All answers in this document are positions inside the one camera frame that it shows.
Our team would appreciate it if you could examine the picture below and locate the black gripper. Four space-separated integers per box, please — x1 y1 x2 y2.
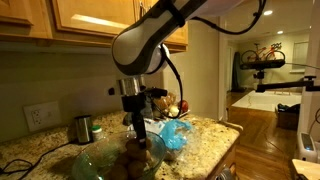
121 93 148 150

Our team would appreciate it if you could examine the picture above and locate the blue and clear potato bag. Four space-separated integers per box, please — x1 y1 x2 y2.
128 117 201 162

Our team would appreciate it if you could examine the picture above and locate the black bag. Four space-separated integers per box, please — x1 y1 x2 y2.
276 102 302 116

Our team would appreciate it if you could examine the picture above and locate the brown stuffed toy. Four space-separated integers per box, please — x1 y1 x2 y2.
153 91 178 113

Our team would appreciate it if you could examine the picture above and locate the yellow onion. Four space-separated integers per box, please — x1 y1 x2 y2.
168 104 182 118

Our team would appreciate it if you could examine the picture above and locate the small green-lidded jar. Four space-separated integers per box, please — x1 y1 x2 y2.
91 124 104 143

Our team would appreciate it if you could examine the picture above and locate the red apple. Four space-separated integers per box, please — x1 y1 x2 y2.
177 99 190 114

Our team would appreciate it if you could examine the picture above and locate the clear glass bowl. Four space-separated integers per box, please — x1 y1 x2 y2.
71 130 167 180

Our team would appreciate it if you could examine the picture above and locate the stainless steel canister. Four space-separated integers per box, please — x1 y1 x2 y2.
73 114 95 145

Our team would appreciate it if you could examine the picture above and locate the wooden base cabinet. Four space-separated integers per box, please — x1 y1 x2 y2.
204 122 244 180

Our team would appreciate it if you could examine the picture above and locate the red bicycle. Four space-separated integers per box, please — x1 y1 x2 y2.
240 42 287 64

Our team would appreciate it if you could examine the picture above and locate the white small appliance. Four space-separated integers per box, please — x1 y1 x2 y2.
297 132 320 164

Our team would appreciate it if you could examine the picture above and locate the light wooden board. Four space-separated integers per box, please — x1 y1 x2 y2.
291 158 320 180

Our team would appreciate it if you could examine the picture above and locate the window with white blinds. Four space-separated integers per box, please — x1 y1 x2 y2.
292 41 310 74

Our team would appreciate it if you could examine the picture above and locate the black wrist-mounted camera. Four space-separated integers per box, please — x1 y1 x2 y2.
144 86 169 100

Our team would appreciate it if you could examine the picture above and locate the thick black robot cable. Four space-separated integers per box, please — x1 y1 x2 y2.
159 0 268 120

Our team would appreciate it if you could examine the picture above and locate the thin black power cord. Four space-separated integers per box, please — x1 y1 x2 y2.
0 139 79 177

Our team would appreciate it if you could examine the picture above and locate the white wall outlet plate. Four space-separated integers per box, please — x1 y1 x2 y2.
23 101 63 133

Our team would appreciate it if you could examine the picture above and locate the dark metal cabinet handle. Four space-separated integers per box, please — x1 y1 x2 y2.
138 1 148 16

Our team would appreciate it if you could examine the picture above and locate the wooden wall cabinet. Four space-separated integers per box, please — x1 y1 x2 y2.
0 0 189 57

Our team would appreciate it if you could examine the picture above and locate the black stereo camera bar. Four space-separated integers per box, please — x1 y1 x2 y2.
239 58 287 71

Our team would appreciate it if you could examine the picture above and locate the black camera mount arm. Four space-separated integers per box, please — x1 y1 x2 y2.
252 69 320 94

